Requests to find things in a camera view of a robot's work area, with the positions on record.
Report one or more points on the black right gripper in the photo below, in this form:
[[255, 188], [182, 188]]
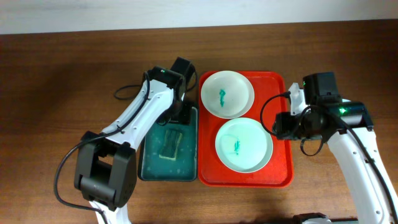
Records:
[[282, 120]]

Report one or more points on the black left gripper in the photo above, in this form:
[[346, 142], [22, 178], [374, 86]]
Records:
[[185, 119]]

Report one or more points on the white plate green stain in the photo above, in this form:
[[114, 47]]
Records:
[[227, 94]]

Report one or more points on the green yellow sponge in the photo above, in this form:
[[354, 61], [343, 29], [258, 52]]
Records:
[[171, 143]]

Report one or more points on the pale green plate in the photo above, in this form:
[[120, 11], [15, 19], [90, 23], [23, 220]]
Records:
[[243, 145]]

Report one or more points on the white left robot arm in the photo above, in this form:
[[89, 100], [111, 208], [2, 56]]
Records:
[[105, 171]]

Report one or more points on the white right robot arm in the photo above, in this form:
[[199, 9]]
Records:
[[319, 112]]

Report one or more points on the red plastic tray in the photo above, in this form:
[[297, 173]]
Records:
[[279, 171]]

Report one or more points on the black tray with green water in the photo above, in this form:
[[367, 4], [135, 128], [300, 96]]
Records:
[[184, 169]]

